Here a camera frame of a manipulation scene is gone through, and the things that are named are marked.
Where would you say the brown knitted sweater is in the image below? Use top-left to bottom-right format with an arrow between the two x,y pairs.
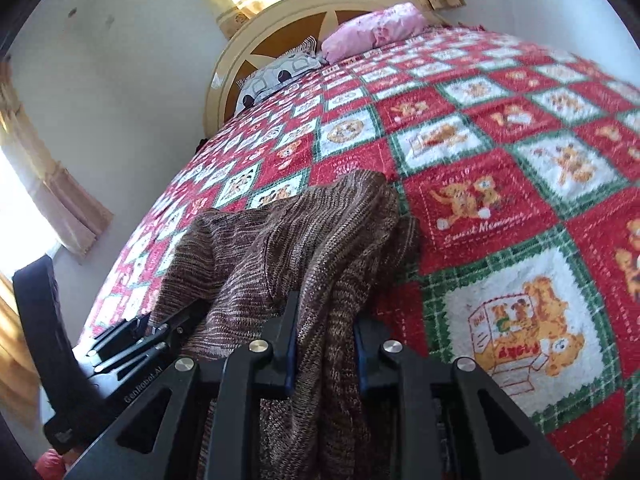
151,169 -> 420,479

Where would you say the red clothing of person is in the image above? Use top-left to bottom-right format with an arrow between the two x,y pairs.
35,448 -> 81,480

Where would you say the side window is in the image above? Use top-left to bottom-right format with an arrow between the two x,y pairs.
0,154 -> 61,278

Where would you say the side window curtain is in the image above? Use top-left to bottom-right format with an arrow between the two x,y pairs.
1,61 -> 113,258

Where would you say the red patchwork bedspread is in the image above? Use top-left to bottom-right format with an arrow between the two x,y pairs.
82,28 -> 639,479

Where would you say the grey patterned pillow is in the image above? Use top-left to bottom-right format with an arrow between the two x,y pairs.
233,36 -> 326,116

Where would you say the pink pillow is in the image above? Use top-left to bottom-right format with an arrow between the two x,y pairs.
321,2 -> 430,64

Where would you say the cream wooden headboard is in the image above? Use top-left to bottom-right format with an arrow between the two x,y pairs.
203,0 -> 419,138

